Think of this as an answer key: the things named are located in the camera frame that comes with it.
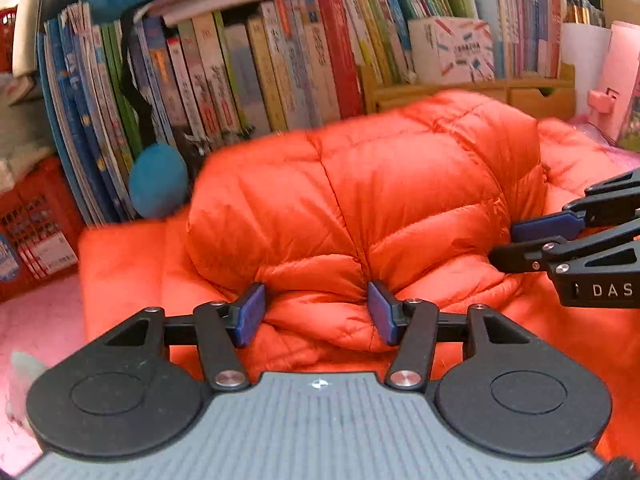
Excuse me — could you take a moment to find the white printed cardboard box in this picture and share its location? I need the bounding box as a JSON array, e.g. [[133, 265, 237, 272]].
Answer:
[[407, 16, 496, 85]]

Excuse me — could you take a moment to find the grey cloth piece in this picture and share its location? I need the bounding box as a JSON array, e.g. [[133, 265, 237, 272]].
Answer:
[[7, 351, 48, 431]]

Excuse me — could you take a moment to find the black strap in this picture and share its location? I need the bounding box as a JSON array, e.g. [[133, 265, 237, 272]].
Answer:
[[117, 5, 158, 146]]

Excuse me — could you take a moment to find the orange down jacket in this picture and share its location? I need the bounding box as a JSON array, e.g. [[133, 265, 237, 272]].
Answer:
[[77, 89, 640, 466]]

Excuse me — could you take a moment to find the pink box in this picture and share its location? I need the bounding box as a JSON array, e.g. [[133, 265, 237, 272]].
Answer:
[[587, 20, 640, 153]]

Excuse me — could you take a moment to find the red crate with labels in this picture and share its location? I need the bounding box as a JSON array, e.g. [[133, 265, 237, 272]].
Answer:
[[0, 157, 86, 303]]

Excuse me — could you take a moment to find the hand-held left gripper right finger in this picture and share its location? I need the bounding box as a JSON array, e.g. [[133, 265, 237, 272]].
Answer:
[[367, 281, 531, 391]]

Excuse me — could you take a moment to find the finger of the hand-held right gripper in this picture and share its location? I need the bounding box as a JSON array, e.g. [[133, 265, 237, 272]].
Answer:
[[487, 220, 640, 276], [510, 167, 640, 243]]

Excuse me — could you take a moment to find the white board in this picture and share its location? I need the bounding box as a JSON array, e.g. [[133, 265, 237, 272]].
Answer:
[[560, 22, 613, 121]]

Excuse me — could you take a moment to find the wooden drawer organizer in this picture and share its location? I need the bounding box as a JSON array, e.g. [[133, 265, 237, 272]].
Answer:
[[367, 62, 577, 120]]

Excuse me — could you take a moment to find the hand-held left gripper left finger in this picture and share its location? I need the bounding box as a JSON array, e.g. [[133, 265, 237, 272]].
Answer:
[[102, 282, 267, 392]]

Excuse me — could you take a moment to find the row of thin children's books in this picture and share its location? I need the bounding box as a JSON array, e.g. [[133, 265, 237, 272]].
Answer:
[[330, 0, 566, 86]]

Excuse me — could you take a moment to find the red plastic basket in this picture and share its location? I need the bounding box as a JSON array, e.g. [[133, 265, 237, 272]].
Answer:
[[0, 5, 19, 73]]

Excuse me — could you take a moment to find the blue plush ball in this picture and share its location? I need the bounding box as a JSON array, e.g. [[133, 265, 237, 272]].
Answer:
[[129, 142, 190, 219]]

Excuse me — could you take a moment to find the row of thick colourful books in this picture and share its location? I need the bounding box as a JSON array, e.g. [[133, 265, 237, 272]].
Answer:
[[35, 0, 371, 226]]

